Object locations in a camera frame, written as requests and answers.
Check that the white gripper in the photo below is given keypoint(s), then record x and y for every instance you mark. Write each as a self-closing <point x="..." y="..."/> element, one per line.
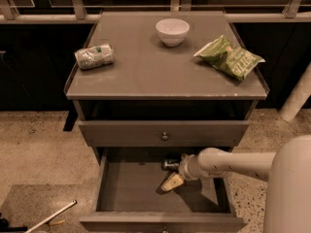
<point x="187" y="167"/>

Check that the blue silver redbull can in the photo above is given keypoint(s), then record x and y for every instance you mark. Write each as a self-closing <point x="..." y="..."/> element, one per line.
<point x="170" y="165"/>

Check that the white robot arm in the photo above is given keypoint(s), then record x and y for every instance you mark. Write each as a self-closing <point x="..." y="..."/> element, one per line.
<point x="287" y="172"/>

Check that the brass top drawer knob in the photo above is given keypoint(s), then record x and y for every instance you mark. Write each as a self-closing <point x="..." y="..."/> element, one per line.
<point x="164" y="136"/>

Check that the open grey middle drawer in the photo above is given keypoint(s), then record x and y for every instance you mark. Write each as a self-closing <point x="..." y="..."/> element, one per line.
<point x="128" y="197"/>

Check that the grey top drawer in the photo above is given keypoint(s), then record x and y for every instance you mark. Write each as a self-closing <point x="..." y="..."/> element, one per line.
<point x="147" y="133"/>

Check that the grey wooden drawer cabinet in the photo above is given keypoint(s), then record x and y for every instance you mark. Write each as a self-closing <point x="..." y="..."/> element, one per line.
<point x="150" y="81"/>

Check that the silver green soda can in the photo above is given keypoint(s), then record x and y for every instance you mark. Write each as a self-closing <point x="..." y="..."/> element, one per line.
<point x="94" y="57"/>

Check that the white pole on floor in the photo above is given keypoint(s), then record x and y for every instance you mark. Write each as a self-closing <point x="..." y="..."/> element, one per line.
<point x="51" y="217"/>

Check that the green chip bag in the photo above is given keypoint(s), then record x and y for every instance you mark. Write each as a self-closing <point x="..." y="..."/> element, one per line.
<point x="223" y="56"/>

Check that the yellow object on floor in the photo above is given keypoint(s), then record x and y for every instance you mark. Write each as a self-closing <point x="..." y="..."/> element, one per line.
<point x="56" y="223"/>

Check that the white ceramic bowl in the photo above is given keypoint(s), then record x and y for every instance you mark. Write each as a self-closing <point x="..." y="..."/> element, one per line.
<point x="172" y="31"/>

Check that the black object on floor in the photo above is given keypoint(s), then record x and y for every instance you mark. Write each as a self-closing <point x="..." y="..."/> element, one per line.
<point x="5" y="226"/>

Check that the metal window railing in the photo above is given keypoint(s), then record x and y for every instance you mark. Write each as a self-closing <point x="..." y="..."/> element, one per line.
<point x="90" y="11"/>

